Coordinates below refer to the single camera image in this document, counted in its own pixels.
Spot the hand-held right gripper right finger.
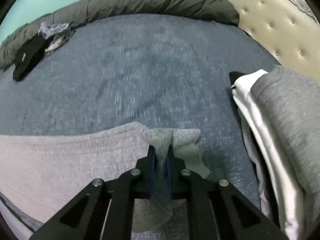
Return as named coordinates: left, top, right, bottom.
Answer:
left=166, top=145, right=290, bottom=240

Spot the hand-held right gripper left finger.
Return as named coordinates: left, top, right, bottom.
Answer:
left=29, top=145, right=157, bottom=240

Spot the light grey quilted garment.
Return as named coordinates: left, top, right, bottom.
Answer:
left=0, top=122, right=210, bottom=233

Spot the white garment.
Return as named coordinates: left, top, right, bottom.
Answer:
left=231, top=69, right=304, bottom=240

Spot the black garment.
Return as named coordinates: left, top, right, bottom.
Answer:
left=229, top=71, right=248, bottom=90
left=13, top=34, right=50, bottom=82

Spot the blue bed sheet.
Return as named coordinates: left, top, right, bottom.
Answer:
left=0, top=14, right=280, bottom=240

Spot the dark grey duvet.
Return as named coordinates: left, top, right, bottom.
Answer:
left=0, top=0, right=240, bottom=70

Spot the blue-grey patterned garment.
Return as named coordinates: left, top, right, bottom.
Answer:
left=39, top=22, right=72, bottom=57

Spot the cream tufted headboard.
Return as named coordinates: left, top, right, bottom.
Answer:
left=211, top=0, right=320, bottom=80

